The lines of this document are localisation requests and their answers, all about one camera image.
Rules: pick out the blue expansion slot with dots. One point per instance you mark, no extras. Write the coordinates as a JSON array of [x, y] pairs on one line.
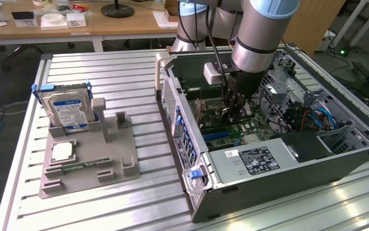
[[216, 136]]

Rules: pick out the white box with black top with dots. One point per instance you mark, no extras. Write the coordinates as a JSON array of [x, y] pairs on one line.
[[23, 19]]

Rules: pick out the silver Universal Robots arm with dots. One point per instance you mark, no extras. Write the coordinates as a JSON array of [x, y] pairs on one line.
[[257, 36]]

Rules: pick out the loose green RAM stick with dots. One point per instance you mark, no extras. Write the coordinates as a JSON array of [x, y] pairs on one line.
[[77, 166]]

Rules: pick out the silver CPU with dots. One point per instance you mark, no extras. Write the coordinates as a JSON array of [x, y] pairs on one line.
[[61, 151]]

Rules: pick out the brown cardboard box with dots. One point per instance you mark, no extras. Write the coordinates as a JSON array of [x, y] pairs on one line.
[[171, 7]]

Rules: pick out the blue plastic disk caddy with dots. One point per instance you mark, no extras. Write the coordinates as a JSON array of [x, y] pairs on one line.
[[47, 87]]

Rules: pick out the silver disk bay cage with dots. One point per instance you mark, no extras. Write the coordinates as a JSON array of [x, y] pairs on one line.
[[277, 101]]

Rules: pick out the black chair base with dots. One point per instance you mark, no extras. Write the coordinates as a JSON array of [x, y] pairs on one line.
[[20, 51]]

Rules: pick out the white tape roll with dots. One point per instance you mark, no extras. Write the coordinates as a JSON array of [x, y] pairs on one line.
[[39, 2]]

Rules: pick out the white paper stack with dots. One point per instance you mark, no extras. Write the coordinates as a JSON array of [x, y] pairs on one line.
[[164, 20]]

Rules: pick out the wooden desk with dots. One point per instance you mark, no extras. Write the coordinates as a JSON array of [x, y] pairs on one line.
[[123, 26]]

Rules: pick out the blue case latch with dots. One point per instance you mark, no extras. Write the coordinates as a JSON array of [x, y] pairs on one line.
[[195, 174]]

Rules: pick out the white flat box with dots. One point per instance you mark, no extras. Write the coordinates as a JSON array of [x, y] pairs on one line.
[[53, 26]]

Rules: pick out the dark small item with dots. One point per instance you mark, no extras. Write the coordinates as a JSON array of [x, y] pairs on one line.
[[63, 7]]

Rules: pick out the black round lamp base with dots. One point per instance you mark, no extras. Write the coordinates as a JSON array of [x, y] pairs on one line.
[[117, 10]]

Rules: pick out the grey plastic parts rack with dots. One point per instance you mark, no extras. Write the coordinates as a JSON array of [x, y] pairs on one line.
[[91, 173]]

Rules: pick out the grey power supply unit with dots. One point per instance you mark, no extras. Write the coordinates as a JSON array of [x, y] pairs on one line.
[[225, 168]]

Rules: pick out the white labelled box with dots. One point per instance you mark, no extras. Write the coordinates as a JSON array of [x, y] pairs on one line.
[[75, 20]]

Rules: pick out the device with green light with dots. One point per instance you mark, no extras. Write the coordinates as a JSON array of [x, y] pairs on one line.
[[343, 52]]

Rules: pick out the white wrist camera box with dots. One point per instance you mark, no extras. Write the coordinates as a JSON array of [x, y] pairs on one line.
[[212, 73]]

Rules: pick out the white box with red dot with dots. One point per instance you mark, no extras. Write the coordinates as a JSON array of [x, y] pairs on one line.
[[328, 41]]

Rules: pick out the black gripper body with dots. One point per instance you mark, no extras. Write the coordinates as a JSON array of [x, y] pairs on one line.
[[243, 84]]

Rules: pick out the red small item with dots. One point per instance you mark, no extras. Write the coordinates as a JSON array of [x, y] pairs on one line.
[[79, 7]]

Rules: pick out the wooden cabinet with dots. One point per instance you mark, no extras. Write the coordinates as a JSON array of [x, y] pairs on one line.
[[319, 21]]

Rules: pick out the black RAM slot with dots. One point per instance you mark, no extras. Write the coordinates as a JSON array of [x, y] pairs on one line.
[[195, 91]]

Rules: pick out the white round bowl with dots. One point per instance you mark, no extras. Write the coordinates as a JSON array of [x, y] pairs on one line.
[[53, 18]]

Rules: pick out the hard disk with blue label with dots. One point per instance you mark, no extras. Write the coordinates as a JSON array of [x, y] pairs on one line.
[[68, 110]]

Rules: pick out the open grey PC case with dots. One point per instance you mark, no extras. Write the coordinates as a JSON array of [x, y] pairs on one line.
[[268, 204]]

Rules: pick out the green motherboard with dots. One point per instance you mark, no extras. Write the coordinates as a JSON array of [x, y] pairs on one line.
[[251, 130]]

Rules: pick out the white table frame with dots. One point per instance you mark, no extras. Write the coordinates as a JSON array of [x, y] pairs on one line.
[[364, 21]]

